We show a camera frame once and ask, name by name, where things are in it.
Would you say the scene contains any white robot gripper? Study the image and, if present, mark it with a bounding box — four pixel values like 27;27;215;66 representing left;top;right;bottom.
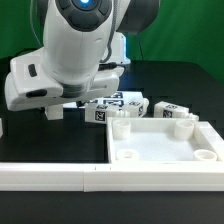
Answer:
4;49;120;111

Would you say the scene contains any white square tabletop tray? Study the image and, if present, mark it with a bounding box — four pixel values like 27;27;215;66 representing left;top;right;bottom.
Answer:
107;118;224;163

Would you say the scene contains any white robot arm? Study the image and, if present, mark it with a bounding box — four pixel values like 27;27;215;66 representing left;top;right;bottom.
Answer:
4;0;160;111

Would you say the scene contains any white left fence piece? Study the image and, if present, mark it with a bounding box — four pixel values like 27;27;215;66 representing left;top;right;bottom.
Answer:
0;118;3;138

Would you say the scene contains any paper sheet with tags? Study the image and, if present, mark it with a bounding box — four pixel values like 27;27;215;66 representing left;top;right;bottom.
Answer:
63;89;148;110

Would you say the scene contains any white front fence bar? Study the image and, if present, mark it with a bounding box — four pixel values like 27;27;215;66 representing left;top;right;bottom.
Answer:
0;162;224;192

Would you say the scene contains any green backdrop curtain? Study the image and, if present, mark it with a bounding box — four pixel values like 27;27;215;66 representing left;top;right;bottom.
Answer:
0;0;224;82

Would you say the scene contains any white hanging cable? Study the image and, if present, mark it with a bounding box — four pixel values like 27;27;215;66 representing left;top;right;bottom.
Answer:
29;0;44;48

